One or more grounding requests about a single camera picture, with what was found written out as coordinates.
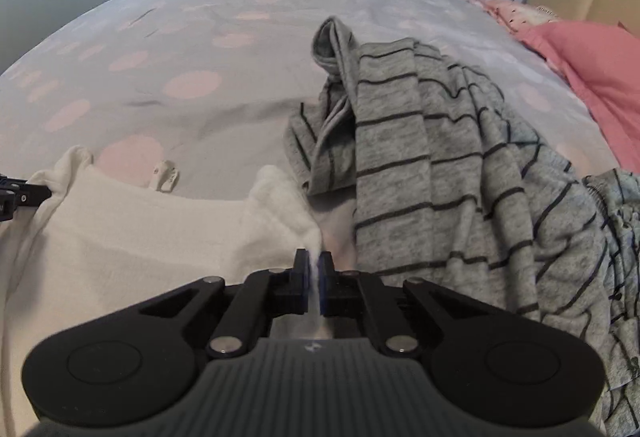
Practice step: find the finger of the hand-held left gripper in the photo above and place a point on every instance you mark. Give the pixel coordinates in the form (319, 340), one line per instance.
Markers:
(25, 194)

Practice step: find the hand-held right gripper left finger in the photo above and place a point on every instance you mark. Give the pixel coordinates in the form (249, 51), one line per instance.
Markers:
(305, 277)

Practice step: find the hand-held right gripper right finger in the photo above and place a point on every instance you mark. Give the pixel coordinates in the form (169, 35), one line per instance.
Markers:
(325, 279)

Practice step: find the white garment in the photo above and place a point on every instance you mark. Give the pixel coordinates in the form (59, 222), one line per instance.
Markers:
(125, 242)

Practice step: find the grey striped garment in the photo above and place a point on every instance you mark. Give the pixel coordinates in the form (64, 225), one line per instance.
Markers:
(400, 142)

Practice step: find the bed with pink-dotted sheet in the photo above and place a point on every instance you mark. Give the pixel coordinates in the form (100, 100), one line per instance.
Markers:
(200, 27)

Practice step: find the pink patterned pillow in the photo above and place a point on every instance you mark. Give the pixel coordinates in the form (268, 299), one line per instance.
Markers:
(505, 12)

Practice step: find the plain pink pillow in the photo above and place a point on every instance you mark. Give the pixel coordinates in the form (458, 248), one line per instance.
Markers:
(600, 67)

